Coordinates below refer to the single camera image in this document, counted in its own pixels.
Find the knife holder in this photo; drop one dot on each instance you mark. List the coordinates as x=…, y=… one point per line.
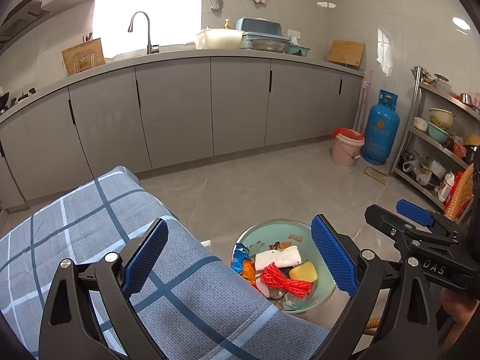
x=87, y=37

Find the blue gas cylinder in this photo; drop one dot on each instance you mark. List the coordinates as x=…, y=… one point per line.
x=381, y=131

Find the green drain basket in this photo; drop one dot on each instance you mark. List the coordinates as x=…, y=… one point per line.
x=299, y=50

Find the clear plastic bag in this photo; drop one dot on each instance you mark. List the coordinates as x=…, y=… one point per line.
x=296, y=303

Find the yellow soap bottle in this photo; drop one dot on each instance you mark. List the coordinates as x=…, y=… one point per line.
x=227, y=24

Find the red foam net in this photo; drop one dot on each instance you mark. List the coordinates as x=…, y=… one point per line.
x=285, y=283

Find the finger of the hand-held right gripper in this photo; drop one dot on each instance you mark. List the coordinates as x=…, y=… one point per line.
x=412, y=210
x=390, y=225

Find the white plastic tub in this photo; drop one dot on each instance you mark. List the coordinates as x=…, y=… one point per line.
x=219, y=39

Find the blue dish rack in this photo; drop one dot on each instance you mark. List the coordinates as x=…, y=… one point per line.
x=258, y=26

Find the pink bucket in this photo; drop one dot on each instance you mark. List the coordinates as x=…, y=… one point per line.
x=345, y=153

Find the white wall socket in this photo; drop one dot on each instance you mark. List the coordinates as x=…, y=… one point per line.
x=293, y=33

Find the red bag liner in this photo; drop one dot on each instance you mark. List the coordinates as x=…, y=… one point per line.
x=348, y=135

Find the metal cooking pots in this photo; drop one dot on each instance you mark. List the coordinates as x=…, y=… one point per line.
x=427, y=170

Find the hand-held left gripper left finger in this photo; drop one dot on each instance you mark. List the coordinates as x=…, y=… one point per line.
x=146, y=258

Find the metal shelf rack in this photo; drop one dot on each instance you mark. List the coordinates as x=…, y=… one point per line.
x=414, y=120

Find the grey base cabinets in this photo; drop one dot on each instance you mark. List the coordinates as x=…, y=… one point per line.
x=168, y=112

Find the red plastic bag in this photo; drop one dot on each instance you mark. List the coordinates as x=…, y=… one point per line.
x=457, y=146

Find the white foam net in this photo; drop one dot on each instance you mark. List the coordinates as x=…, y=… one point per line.
x=290, y=257

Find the metal basin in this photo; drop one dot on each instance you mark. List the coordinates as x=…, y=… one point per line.
x=270, y=45

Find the green waste bin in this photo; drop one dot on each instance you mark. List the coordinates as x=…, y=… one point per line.
x=262, y=232

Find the grey duster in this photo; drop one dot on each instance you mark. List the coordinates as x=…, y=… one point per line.
x=216, y=3

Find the metal faucet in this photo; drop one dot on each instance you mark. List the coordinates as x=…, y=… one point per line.
x=150, y=37

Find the wooden cutting board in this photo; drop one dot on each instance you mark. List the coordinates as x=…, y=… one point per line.
x=82, y=58
x=345, y=53

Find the green plastic basket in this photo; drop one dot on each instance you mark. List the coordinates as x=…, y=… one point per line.
x=438, y=135

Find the twisted orange blue wrapper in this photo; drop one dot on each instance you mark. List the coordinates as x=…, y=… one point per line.
x=242, y=260

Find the range hood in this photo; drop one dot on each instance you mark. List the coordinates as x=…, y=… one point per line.
x=22, y=18

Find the person's right hand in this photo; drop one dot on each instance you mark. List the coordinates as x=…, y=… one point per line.
x=455, y=305

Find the yellow sponge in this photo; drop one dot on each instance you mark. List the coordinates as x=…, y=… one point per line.
x=304, y=272

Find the gas stove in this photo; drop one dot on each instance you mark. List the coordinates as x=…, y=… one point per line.
x=22, y=96

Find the flat cardboard sheet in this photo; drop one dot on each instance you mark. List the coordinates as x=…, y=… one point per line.
x=375, y=175

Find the blue checked tablecloth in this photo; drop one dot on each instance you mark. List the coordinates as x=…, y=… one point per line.
x=93, y=210

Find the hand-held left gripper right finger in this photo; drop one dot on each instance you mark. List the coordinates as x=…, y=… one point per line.
x=332, y=255

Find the white plastic bottle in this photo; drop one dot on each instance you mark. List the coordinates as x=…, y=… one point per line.
x=445, y=187

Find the white bowl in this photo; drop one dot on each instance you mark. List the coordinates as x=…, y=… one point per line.
x=420, y=124

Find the metal pan lid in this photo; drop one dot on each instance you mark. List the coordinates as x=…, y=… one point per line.
x=441, y=78

